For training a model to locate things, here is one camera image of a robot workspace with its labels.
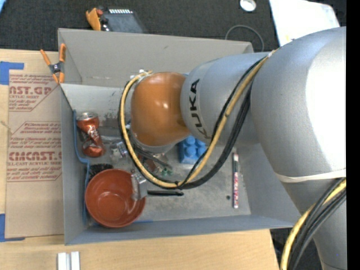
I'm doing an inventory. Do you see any black bristle brush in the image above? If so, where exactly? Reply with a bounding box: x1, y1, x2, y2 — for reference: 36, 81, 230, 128
88, 163, 114, 177

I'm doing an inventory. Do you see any blue toy brick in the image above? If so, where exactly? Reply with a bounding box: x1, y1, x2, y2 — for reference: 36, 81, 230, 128
177, 135, 209, 164

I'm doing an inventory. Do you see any red soda can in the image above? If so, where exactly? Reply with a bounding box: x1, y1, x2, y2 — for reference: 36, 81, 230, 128
75, 111, 107, 159

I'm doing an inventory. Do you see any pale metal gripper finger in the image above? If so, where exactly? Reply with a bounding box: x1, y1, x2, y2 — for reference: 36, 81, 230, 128
130, 172, 149, 202
109, 141, 129, 159

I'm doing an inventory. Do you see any black pen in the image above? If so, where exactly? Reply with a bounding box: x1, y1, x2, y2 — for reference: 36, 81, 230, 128
147, 190, 185, 197

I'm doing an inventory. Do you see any brown cardboard board, red print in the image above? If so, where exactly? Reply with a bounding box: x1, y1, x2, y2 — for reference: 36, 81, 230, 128
0, 48, 66, 240

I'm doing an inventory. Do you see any white and red marker pen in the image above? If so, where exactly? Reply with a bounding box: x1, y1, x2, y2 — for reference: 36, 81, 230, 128
232, 151, 241, 210

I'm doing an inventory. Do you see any red-brown bowl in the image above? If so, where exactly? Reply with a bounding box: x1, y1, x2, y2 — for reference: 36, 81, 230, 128
84, 168, 147, 229

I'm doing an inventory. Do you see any grey metal bin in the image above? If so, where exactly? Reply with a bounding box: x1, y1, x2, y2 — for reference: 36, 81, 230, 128
57, 28, 302, 246

